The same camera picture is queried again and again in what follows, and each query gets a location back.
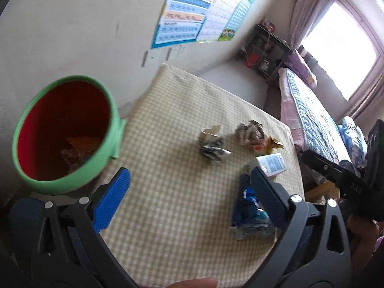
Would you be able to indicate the red bucket with green rim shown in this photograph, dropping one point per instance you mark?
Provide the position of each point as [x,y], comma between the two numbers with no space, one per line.
[60,111]

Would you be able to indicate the bright window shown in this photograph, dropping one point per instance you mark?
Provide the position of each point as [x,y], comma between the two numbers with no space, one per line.
[342,48]

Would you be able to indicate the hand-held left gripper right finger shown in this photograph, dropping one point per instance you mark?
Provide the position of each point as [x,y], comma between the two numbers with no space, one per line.
[271,199]

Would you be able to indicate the blue floral pillow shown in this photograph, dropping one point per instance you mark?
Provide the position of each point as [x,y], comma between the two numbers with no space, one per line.
[352,141]

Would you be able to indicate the orange snack wrapper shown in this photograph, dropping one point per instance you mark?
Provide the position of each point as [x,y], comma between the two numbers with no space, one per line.
[84,144]

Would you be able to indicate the white wall switch plate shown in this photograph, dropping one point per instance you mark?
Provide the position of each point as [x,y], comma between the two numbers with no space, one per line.
[144,58]

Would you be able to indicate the black metal shelf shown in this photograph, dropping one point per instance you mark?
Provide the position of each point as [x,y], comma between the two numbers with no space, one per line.
[264,51]

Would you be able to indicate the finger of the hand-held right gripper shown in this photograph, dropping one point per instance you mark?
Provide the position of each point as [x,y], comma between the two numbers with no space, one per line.
[324,168]

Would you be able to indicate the bed with blue plaid quilt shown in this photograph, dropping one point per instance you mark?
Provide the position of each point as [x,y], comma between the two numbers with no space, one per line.
[312,117]

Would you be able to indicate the dark blue snack wrapper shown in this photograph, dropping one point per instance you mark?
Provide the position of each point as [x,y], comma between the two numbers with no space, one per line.
[246,201]

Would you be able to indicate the small red pail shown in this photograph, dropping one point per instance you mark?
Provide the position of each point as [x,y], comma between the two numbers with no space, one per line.
[253,60]

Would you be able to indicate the yellow snack wrapper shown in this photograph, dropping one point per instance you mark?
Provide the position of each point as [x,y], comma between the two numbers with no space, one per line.
[270,144]

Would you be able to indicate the white blue drink carton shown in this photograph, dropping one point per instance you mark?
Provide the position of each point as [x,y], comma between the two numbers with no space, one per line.
[271,163]

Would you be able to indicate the wooden chair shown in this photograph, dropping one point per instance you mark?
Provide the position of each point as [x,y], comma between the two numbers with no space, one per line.
[322,192]

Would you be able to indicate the printed paper ball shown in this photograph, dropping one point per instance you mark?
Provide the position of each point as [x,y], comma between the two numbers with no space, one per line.
[250,132]

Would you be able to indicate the blue letter wall poster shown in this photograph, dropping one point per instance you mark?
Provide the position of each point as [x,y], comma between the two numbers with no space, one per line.
[180,21]

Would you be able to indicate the white wall socket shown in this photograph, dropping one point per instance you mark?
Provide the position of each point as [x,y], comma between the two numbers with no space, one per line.
[168,54]
[180,50]

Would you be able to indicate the pink patterned curtain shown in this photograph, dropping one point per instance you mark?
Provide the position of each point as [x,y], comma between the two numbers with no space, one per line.
[312,9]
[370,99]

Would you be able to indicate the person's left hand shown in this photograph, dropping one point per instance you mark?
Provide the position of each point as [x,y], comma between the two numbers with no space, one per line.
[195,283]

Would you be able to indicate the pink floral pillow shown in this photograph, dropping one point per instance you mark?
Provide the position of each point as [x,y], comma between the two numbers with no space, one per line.
[301,69]

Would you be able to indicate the grey white wrapper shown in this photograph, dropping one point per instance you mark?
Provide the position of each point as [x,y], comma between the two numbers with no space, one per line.
[213,147]

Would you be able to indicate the person's right hand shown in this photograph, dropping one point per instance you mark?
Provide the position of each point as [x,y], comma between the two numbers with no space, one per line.
[363,237]

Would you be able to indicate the white chart wall poster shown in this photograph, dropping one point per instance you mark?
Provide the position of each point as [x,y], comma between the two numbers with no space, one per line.
[220,15]

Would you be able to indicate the yellow checked tablecloth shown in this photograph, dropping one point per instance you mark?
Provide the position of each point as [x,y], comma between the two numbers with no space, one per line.
[180,216]

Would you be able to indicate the teal chart wall poster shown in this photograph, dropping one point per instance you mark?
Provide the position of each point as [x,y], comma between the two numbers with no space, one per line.
[238,15]

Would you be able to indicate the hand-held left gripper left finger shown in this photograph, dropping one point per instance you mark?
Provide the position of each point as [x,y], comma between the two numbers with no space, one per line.
[112,195]

